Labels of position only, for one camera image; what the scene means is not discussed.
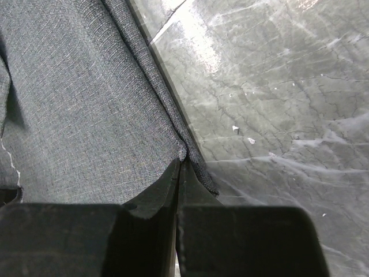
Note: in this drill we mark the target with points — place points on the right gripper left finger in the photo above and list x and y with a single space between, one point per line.
136 238

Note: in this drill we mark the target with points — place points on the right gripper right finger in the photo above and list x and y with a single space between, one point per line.
213 239

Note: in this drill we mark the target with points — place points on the grey cloth napkin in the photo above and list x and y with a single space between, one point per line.
86 116

